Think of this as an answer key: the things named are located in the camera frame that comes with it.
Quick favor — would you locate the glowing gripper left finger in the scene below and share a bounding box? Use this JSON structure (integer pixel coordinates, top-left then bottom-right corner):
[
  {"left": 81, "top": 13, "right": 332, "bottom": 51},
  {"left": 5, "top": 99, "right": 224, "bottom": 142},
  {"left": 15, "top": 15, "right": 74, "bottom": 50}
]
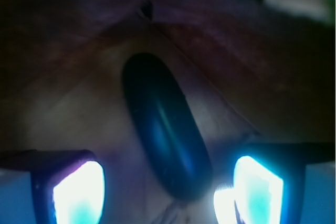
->
[{"left": 1, "top": 150, "right": 106, "bottom": 223}]

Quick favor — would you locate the dark green plastic pickle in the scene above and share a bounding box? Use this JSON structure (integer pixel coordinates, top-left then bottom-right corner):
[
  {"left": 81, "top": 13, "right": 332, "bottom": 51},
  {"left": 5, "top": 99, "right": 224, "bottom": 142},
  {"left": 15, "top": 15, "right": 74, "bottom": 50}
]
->
[{"left": 122, "top": 52, "right": 213, "bottom": 201}]

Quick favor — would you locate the brown paper bag bin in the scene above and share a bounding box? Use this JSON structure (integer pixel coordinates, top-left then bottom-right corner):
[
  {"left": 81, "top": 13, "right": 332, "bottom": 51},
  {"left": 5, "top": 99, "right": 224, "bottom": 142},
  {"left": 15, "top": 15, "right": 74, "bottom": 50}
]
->
[{"left": 1, "top": 0, "right": 335, "bottom": 223}]

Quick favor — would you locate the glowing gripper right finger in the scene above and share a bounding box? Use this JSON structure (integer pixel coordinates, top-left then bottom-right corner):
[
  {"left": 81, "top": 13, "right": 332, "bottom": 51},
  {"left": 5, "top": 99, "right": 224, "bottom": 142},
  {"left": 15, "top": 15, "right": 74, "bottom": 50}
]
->
[{"left": 213, "top": 143, "right": 335, "bottom": 223}]

